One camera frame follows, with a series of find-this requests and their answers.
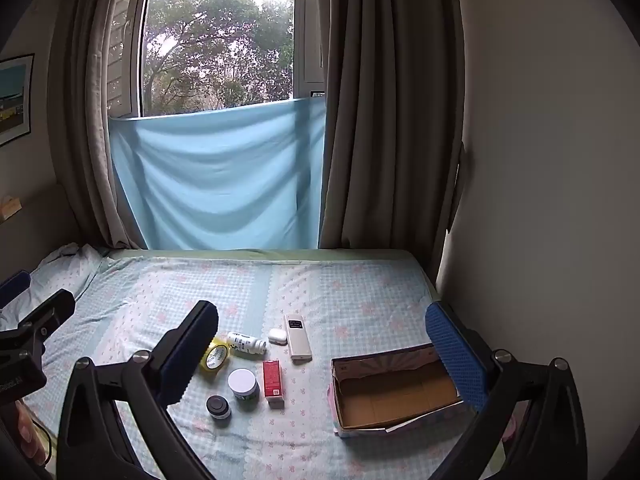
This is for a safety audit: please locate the small black jar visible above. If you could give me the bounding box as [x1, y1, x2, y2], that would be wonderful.
[206, 396, 232, 422]

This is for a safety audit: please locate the window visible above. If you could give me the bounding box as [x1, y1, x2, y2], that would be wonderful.
[107, 0, 326, 118]

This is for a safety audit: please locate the grey-brown curtain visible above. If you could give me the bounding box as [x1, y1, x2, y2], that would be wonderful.
[47, 0, 151, 250]
[317, 0, 466, 266]

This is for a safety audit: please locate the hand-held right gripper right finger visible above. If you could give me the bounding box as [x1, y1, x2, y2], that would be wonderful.
[425, 301, 588, 480]

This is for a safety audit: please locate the person's left hand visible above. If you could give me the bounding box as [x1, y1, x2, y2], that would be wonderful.
[15, 400, 48, 467]

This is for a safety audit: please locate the white floral pillow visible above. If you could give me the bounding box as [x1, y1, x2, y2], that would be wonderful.
[0, 242, 108, 331]

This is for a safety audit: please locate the small red carton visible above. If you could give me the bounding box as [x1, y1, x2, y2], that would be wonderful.
[262, 359, 285, 407]

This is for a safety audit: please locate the white remote control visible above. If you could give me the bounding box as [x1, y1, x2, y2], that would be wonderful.
[284, 313, 313, 362]

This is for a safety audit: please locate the blue checked floral bed sheet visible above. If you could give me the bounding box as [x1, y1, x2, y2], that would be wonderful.
[0, 247, 506, 480]

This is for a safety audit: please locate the yellow tape roll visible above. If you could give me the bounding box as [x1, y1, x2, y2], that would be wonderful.
[199, 338, 230, 376]

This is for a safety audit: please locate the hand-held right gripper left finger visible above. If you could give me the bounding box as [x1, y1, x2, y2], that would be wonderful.
[56, 300, 221, 480]

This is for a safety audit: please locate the white round disc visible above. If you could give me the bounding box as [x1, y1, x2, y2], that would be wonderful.
[227, 368, 261, 403]

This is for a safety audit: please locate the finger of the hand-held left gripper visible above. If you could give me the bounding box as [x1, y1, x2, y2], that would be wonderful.
[0, 270, 32, 307]
[17, 289, 76, 356]

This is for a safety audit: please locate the white pill bottle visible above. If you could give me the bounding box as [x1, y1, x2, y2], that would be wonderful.
[226, 331, 268, 357]

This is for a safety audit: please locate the light blue hanging cloth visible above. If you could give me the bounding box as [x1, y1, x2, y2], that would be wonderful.
[107, 96, 328, 251]

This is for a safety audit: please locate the black cable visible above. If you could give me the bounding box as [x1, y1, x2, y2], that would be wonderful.
[30, 415, 53, 466]

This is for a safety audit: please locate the pink cardboard box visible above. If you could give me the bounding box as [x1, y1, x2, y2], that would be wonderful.
[327, 342, 473, 438]

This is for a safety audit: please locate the framed wall poster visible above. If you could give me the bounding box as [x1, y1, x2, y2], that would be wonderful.
[0, 52, 36, 148]

